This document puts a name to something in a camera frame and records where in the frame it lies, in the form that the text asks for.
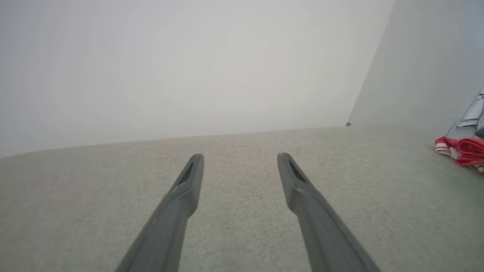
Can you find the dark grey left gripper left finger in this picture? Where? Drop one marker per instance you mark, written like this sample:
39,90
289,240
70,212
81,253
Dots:
174,219

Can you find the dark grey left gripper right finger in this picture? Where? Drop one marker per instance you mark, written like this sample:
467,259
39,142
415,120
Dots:
317,226

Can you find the red and white shirt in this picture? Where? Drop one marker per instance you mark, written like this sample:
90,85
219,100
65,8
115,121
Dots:
469,151

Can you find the grey metal stand pole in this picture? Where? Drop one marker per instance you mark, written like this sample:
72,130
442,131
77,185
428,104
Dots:
474,111

